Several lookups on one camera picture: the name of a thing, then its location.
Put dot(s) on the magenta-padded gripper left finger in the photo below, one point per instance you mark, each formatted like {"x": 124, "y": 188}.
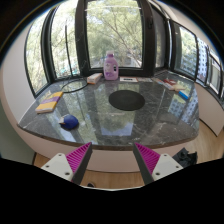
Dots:
{"x": 77, "y": 159}

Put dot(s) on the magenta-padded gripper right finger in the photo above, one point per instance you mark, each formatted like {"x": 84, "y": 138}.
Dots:
{"x": 148, "y": 159}

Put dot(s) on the blue and white computer mouse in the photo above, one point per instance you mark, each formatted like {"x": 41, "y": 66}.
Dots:
{"x": 69, "y": 122}

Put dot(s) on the black round mouse pad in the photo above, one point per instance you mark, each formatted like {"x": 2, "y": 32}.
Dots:
{"x": 126, "y": 100}

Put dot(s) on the yellow and purple book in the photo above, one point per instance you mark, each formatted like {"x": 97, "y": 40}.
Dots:
{"x": 49, "y": 102}

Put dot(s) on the small blue box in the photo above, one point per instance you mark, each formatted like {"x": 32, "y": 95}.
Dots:
{"x": 184, "y": 95}

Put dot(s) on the small white box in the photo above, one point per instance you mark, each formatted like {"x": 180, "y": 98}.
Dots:
{"x": 180, "y": 87}

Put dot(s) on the pale printed leaflet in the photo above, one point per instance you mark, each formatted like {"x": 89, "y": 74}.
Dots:
{"x": 145, "y": 80}

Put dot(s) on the red book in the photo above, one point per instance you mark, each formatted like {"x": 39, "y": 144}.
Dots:
{"x": 169, "y": 81}

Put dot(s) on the white card with dark print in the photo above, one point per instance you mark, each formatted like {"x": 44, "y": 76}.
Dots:
{"x": 128, "y": 79}

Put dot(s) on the orange and white carton box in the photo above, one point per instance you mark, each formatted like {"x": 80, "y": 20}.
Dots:
{"x": 94, "y": 78}

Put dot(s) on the purple detergent bottle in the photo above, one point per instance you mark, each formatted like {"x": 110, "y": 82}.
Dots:
{"x": 110, "y": 68}

